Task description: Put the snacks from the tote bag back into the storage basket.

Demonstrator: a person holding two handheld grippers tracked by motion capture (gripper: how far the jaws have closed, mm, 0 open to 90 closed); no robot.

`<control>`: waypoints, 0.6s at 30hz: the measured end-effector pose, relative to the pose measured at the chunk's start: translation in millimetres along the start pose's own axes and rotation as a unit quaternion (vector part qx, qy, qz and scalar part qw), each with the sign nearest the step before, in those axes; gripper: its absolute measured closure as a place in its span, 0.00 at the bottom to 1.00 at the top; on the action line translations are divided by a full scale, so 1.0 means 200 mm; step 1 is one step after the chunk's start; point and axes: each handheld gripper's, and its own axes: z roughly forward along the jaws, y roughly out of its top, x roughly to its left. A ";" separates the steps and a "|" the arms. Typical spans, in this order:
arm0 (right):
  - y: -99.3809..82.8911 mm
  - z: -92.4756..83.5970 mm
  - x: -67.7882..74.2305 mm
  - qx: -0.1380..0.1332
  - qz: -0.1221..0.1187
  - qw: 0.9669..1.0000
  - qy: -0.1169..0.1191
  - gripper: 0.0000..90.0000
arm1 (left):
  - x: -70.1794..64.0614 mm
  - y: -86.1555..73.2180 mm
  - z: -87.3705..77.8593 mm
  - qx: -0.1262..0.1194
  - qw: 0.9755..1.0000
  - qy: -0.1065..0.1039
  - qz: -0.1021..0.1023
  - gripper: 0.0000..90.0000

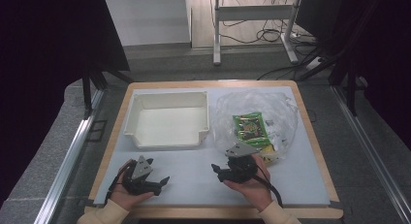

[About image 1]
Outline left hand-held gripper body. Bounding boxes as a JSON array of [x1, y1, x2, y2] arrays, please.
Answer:
[[120, 155, 163, 197]]

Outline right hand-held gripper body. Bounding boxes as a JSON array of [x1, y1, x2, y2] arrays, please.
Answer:
[[216, 142, 262, 184]]

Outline person's right hand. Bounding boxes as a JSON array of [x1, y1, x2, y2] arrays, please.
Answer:
[[222, 153, 274, 212]]

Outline person's left hand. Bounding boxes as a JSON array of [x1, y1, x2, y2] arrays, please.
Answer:
[[110, 159, 155, 212]]

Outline white table mat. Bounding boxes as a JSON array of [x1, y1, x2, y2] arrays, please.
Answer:
[[93, 85, 332, 208]]

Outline yellow snack packet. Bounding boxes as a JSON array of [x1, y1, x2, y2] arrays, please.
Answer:
[[258, 144, 279, 164]]

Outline white plastic bin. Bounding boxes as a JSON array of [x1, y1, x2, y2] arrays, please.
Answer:
[[123, 90, 210, 150]]

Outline green snack packet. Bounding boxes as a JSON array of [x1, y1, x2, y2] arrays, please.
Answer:
[[232, 112, 271, 148]]

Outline clear plastic bag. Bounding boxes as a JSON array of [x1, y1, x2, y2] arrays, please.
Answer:
[[212, 89, 300, 166]]

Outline black tripod stand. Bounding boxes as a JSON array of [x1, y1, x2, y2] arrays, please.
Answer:
[[80, 60, 134, 119], [329, 53, 368, 117]]

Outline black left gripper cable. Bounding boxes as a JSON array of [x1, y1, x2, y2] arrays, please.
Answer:
[[104, 160, 132, 204]]

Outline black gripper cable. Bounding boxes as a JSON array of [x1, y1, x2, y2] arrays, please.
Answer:
[[251, 165, 284, 208], [104, 160, 132, 204]]

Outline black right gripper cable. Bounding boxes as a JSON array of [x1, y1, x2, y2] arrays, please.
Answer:
[[251, 165, 284, 208]]

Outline aluminium rail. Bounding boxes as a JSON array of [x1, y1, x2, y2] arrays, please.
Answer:
[[33, 87, 107, 224], [332, 85, 411, 224]]

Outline black floor cables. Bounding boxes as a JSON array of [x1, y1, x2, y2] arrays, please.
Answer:
[[209, 0, 324, 81]]

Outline white wall panel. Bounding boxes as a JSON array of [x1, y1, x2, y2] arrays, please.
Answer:
[[105, 0, 192, 48]]

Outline white metal desk frame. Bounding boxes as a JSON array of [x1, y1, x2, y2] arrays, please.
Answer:
[[211, 0, 304, 66]]

